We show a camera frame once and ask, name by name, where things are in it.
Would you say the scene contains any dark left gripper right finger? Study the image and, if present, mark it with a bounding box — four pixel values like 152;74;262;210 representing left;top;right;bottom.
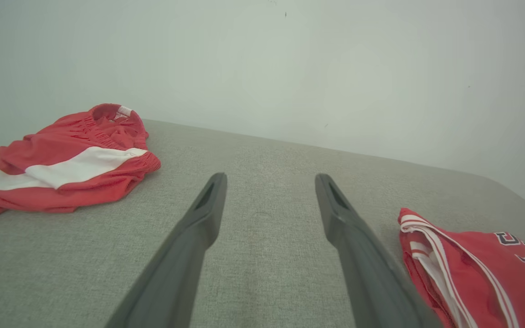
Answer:
315;173;443;328

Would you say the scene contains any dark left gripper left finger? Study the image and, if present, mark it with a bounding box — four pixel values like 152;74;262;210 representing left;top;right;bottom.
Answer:
105;172;227;328

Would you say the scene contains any red basketball jersey white trim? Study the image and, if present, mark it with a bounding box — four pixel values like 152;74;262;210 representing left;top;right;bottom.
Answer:
398;208;525;328

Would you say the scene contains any red shorts white stripe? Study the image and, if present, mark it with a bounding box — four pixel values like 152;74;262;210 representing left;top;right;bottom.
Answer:
0;103;161;230

